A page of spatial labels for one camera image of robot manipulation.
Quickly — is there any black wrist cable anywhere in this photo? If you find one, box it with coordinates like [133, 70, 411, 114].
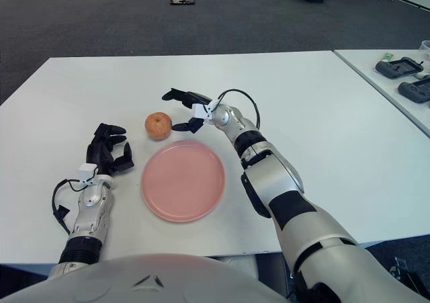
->
[52, 178, 85, 233]
[216, 89, 261, 129]

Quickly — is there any pink round plate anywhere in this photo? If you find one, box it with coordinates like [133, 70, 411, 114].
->
[140, 140, 226, 223]

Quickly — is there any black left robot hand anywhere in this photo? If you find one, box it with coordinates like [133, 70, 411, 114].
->
[86, 123, 135, 176]

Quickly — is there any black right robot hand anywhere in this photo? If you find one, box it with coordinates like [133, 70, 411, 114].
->
[161, 87, 213, 134]

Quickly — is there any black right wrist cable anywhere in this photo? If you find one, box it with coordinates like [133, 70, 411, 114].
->
[216, 89, 261, 129]

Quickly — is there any red yellow apple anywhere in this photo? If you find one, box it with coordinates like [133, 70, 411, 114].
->
[144, 112, 173, 141]

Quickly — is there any grey robot torso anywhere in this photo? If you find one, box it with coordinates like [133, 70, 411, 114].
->
[0, 253, 290, 303]

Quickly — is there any metal stand with caster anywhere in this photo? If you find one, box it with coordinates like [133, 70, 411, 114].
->
[389, 256, 430, 284]

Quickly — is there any grey handheld controller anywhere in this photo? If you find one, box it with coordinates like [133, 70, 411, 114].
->
[375, 56, 424, 79]
[398, 78, 430, 104]

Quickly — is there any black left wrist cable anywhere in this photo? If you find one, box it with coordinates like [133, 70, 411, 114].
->
[52, 178, 85, 233]

